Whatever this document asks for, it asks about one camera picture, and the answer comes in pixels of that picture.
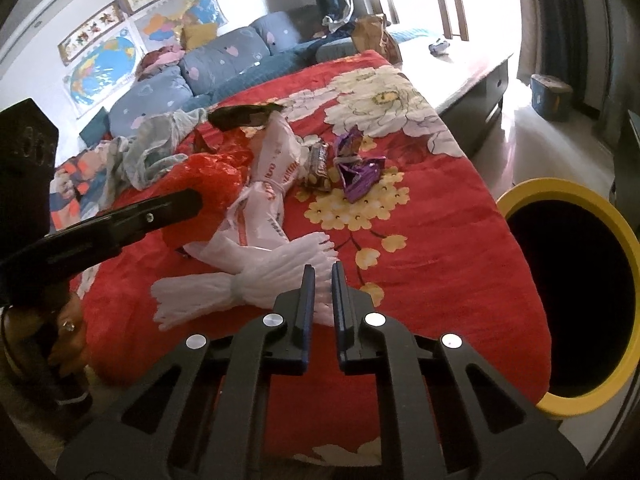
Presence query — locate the blue heart print pillow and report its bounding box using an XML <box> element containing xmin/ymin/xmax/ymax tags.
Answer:
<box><xmin>107</xmin><ymin>67</ymin><xmax>195</xmax><ymax>137</ymax></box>
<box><xmin>249</xmin><ymin>11</ymin><xmax>304</xmax><ymax>57</ymax></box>
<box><xmin>178</xmin><ymin>27</ymin><xmax>272</xmax><ymax>97</ymax></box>

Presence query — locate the yellow pillow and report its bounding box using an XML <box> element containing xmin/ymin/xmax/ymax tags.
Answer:
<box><xmin>181</xmin><ymin>22</ymin><xmax>220</xmax><ymax>52</ymax></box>

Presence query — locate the teal cushion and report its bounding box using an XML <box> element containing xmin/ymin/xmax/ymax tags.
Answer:
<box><xmin>79</xmin><ymin>107</ymin><xmax>112</xmax><ymax>145</ymax></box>

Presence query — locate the dark furniture edge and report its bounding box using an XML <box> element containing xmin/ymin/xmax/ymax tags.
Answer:
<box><xmin>611</xmin><ymin>109</ymin><xmax>640</xmax><ymax>223</ymax></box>

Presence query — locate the world map poster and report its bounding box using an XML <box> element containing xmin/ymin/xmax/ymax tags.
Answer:
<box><xmin>62</xmin><ymin>30</ymin><xmax>144</xmax><ymax>121</ymax></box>

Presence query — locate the brown candy bar wrapper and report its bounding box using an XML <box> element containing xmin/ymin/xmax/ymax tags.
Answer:
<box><xmin>299</xmin><ymin>140</ymin><xmax>333</xmax><ymax>193</ymax></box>

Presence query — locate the person's left hand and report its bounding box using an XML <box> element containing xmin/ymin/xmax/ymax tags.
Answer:
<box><xmin>46</xmin><ymin>294</ymin><xmax>95</xmax><ymax>378</ymax></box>

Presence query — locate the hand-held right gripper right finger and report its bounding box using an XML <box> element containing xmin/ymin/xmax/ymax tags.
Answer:
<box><xmin>330</xmin><ymin>261</ymin><xmax>587</xmax><ymax>480</ymax></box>

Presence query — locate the pink clothes pile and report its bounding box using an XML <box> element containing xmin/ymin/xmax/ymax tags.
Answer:
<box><xmin>137</xmin><ymin>44</ymin><xmax>187</xmax><ymax>80</ymax></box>

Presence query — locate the purple foil wrapper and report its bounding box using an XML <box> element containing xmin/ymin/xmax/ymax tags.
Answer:
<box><xmin>332</xmin><ymin>127</ymin><xmax>387</xmax><ymax>204</ymax></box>

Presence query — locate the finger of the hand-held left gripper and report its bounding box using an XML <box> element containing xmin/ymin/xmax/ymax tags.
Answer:
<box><xmin>47</xmin><ymin>188</ymin><xmax>205</xmax><ymax>265</ymax></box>

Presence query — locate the dark crumpled snack wrapper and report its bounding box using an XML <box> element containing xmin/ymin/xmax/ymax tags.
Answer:
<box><xmin>207</xmin><ymin>102</ymin><xmax>287</xmax><ymax>132</ymax></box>

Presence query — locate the white plastic bag orange print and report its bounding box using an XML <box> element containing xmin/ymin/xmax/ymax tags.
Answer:
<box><xmin>187</xmin><ymin>110</ymin><xmax>308</xmax><ymax>261</ymax></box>

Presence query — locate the plain white plastic bag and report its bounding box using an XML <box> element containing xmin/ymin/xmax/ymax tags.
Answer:
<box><xmin>150</xmin><ymin>231</ymin><xmax>347</xmax><ymax>332</ymax></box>

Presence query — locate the grey green crumpled cloth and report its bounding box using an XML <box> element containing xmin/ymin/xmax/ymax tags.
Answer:
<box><xmin>99</xmin><ymin>107</ymin><xmax>209</xmax><ymax>212</ymax></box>

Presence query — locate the white top low cabinet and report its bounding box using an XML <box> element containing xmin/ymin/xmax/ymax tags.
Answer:
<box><xmin>394</xmin><ymin>29</ymin><xmax>517</xmax><ymax>128</ymax></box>

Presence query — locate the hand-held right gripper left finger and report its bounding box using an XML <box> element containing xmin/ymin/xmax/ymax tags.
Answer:
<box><xmin>56</xmin><ymin>262</ymin><xmax>317</xmax><ymax>480</ymax></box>

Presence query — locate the red plastic bag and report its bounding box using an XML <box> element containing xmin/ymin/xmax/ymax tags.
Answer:
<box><xmin>159</xmin><ymin>144</ymin><xmax>257</xmax><ymax>253</ymax></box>

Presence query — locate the dark grey curtain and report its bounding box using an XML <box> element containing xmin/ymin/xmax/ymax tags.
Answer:
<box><xmin>519</xmin><ymin>0</ymin><xmax>640</xmax><ymax>113</ymax></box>

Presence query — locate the orange blue patterned cloth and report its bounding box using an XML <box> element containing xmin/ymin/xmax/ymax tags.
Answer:
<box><xmin>49</xmin><ymin>152</ymin><xmax>132</xmax><ymax>233</ymax></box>

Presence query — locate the yellow rimmed trash bin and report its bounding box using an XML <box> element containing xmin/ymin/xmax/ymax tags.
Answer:
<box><xmin>495</xmin><ymin>177</ymin><xmax>640</xmax><ymax>422</ymax></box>

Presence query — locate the country map poster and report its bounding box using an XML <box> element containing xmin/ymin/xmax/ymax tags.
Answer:
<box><xmin>134</xmin><ymin>0</ymin><xmax>232</xmax><ymax>47</ymax></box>

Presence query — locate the brown paper bag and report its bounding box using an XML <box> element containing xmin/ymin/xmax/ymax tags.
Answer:
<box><xmin>350</xmin><ymin>13</ymin><xmax>404</xmax><ymax>65</ymax></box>

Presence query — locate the red floral blanket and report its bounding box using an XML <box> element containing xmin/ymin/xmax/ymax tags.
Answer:
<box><xmin>70</xmin><ymin>50</ymin><xmax>552</xmax><ymax>467</ymax></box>

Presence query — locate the blue storage box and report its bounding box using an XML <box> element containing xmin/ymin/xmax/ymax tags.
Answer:
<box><xmin>529</xmin><ymin>73</ymin><xmax>574</xmax><ymax>123</ymax></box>

